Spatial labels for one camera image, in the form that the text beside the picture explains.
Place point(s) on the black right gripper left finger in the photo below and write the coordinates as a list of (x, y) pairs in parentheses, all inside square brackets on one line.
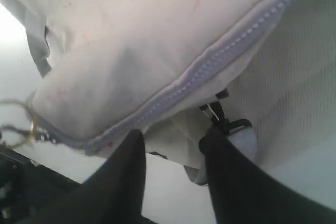
[(113, 194)]

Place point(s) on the white grey duffel bag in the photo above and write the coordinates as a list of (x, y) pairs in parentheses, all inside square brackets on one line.
[(111, 66)]

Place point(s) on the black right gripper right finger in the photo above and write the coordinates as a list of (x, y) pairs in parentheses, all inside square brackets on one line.
[(242, 193)]

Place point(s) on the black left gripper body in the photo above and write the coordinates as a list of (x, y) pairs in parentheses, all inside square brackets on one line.
[(35, 193)]

